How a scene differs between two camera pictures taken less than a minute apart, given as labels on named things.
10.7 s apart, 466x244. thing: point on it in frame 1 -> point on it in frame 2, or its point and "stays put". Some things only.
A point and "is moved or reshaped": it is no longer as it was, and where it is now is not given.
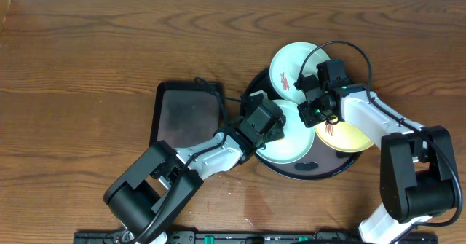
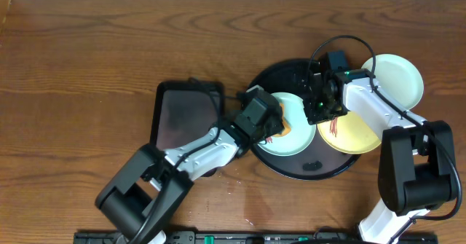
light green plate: [287, 63] -> [398, 78]
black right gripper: [306, 116] stays put
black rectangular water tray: [186, 113] stays put
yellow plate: [342, 137] stays put
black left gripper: [253, 103] stays put
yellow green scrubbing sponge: [278, 140] is moved or reshaped
